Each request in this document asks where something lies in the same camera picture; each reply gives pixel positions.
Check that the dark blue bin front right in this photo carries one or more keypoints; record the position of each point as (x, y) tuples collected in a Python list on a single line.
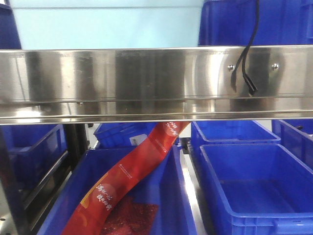
[(257, 189)]

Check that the dark blue bin back right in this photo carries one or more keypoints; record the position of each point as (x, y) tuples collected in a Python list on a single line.
[(229, 132)]

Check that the dark blue bin upper left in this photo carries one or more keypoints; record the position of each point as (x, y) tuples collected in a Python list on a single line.
[(9, 37)]

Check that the red printed packaging strip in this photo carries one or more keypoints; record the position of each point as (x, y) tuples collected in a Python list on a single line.
[(93, 210)]

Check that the dark blue bin upper shelf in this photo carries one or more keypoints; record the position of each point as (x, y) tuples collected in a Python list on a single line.
[(231, 22)]

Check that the dark blue bin far right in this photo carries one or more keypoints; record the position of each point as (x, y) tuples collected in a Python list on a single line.
[(296, 136)]

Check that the light blue plastic bin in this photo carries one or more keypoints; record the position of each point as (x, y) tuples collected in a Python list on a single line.
[(87, 24)]

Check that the right rail screw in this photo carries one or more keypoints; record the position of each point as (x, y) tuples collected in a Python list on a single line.
[(275, 66)]

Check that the dark blue bin back left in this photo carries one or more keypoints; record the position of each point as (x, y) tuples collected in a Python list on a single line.
[(33, 150)]

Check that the dark blue bin back centre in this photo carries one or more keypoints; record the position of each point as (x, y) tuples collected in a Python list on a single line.
[(123, 134)]

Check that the dark blue bin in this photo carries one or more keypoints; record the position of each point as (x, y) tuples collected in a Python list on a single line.
[(165, 187), (123, 134), (296, 136), (229, 132), (9, 37), (33, 150), (257, 189)]

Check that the stainless steel shelf rail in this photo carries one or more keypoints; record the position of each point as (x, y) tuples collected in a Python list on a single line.
[(160, 84)]

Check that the left rail screw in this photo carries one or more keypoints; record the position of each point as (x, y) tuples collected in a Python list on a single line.
[(230, 67)]

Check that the red mesh packet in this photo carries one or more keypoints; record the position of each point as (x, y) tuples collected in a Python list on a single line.
[(130, 218)]

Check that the dark blue bin front centre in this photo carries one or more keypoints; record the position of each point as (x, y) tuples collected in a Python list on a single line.
[(165, 187)]

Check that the rail screw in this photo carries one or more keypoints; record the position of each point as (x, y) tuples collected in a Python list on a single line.
[(275, 66), (230, 67)]

